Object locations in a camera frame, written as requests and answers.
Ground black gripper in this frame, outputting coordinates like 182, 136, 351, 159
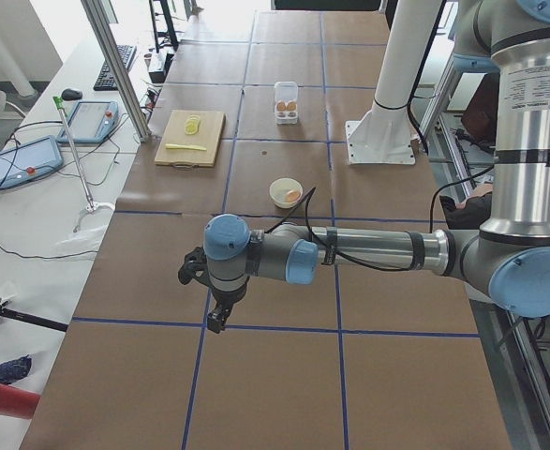
207, 286, 245, 333

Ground clear plastic egg box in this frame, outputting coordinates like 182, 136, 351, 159
274, 82, 299, 125

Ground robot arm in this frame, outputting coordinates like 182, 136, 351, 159
196, 1, 550, 332

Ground white bowl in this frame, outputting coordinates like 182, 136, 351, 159
269, 177, 304, 209

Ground yellow plastic knife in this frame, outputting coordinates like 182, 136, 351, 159
165, 143, 207, 152

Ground wooden cutting board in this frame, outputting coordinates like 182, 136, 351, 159
155, 110, 225, 167

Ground sliced lemon pieces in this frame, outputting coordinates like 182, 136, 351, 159
184, 114, 201, 136

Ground blue patterned cloth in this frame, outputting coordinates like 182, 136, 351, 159
0, 355, 32, 385

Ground teach pendant far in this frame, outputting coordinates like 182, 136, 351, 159
67, 100, 119, 145

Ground teach pendant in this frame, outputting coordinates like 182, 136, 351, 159
67, 100, 119, 145
0, 136, 63, 190

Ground red cylinder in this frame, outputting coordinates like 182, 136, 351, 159
0, 383, 40, 419

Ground teach pendant near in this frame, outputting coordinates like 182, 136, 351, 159
0, 136, 63, 190

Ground black keyboard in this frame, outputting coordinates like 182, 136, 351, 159
92, 44, 138, 92

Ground metal rod green tip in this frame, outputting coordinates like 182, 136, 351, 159
52, 96, 95, 212

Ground black computer mouse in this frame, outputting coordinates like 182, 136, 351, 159
61, 88, 83, 101

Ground person in black shirt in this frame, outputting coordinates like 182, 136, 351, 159
440, 183, 493, 230

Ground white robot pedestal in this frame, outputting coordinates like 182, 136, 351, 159
346, 0, 444, 165

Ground aluminium frame post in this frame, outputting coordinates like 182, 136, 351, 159
81, 0, 151, 143

